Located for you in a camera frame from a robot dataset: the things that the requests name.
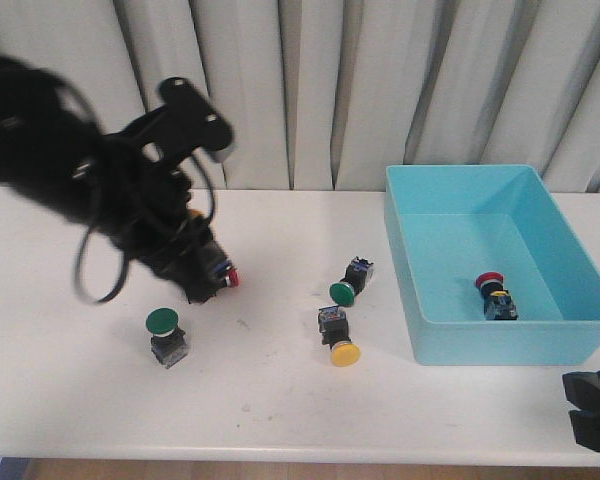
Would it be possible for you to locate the green lying push button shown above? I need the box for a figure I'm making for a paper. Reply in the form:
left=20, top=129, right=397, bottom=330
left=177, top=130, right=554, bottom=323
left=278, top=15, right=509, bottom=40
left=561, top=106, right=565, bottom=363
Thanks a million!
left=329, top=256, right=374, bottom=307

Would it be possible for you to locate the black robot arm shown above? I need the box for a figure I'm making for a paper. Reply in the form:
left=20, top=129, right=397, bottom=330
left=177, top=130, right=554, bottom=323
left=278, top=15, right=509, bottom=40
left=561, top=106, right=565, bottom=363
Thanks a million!
left=0, top=56, right=238, bottom=303

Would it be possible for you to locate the grey pleated curtain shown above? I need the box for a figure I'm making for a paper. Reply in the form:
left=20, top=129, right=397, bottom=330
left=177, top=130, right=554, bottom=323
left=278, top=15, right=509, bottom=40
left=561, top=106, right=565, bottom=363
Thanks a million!
left=0, top=1, right=600, bottom=193

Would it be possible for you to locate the blue plastic box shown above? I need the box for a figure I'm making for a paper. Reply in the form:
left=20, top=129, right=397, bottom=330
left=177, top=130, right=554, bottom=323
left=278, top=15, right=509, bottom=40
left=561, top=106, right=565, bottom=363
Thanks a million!
left=385, top=165, right=600, bottom=365

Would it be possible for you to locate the red push button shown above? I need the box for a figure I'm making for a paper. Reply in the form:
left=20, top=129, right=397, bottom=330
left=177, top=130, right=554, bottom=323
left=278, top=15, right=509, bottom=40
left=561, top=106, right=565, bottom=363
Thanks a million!
left=209, top=249, right=240, bottom=290
left=475, top=271, right=518, bottom=321

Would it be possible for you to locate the yellow push button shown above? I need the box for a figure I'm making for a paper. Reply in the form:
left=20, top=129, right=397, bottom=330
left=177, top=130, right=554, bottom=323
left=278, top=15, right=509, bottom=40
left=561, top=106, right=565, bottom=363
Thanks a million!
left=188, top=208, right=206, bottom=221
left=317, top=305, right=361, bottom=367

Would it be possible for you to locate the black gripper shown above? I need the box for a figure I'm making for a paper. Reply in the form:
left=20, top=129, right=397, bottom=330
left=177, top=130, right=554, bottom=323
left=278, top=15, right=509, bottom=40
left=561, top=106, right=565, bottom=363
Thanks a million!
left=102, top=112, right=225, bottom=304
left=562, top=370, right=600, bottom=452

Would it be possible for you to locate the yellow lying push button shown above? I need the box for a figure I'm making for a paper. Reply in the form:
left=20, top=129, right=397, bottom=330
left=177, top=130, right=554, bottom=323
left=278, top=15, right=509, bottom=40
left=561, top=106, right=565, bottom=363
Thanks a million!
left=317, top=305, right=361, bottom=367

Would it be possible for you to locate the green upright push button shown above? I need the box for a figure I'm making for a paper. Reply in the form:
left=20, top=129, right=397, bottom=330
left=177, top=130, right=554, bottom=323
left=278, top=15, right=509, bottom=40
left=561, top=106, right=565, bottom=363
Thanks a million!
left=145, top=307, right=189, bottom=369

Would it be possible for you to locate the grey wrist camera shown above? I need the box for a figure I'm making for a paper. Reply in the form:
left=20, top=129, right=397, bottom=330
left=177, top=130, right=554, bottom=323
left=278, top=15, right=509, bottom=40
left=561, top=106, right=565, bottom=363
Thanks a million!
left=158, top=77, right=234, bottom=164

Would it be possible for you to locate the red lying push button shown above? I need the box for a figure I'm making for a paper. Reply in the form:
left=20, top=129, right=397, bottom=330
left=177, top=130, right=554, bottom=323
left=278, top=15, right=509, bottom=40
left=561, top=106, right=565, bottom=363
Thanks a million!
left=209, top=249, right=240, bottom=290

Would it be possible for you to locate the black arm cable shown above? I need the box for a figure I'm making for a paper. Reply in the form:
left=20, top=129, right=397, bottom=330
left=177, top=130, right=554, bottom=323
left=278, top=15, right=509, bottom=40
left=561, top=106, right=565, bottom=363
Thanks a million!
left=72, top=79, right=219, bottom=305

